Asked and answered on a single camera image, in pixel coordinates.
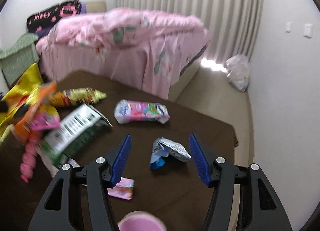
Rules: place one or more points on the blue snack wrapper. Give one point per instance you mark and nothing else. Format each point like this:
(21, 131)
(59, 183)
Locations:
(163, 147)

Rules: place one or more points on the pink candy wrapper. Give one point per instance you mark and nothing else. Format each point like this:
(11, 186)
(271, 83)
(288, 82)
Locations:
(123, 189)

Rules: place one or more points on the colourful pink snack bag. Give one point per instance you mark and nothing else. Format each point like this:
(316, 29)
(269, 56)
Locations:
(135, 111)

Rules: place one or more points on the pink lidded bottle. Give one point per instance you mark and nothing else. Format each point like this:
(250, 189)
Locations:
(141, 221)

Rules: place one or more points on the white wall socket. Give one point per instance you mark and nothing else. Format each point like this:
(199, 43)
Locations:
(308, 28)

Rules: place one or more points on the black kitty blanket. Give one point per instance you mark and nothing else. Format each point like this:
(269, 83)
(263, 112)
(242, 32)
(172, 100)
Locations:
(42, 22)

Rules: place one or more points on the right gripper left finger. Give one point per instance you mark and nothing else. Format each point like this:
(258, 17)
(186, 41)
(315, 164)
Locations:
(60, 206)

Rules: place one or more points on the pink floral bed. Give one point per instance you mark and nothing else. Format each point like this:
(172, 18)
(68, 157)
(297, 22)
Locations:
(145, 49)

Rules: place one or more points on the beige headboard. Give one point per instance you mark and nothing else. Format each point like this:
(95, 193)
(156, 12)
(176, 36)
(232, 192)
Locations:
(96, 6)

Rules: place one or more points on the orange plastic package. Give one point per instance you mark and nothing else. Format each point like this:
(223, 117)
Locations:
(22, 129)

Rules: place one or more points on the white wall switch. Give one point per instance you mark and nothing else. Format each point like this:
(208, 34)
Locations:
(288, 27)

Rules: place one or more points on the green checkered cloth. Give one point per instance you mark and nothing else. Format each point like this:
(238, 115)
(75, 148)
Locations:
(17, 58)

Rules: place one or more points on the yellow pink snack bag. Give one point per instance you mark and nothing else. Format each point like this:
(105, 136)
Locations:
(46, 118)

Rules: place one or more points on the yellow chip bag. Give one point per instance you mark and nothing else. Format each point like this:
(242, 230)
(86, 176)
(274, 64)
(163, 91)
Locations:
(17, 101)

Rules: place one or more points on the green yellow snack packet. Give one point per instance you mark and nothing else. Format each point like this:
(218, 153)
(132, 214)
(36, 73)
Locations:
(75, 97)

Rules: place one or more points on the white green carton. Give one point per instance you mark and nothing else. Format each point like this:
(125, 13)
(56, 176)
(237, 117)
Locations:
(76, 130)

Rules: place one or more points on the white plastic bag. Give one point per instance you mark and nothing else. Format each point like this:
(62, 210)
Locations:
(238, 70)

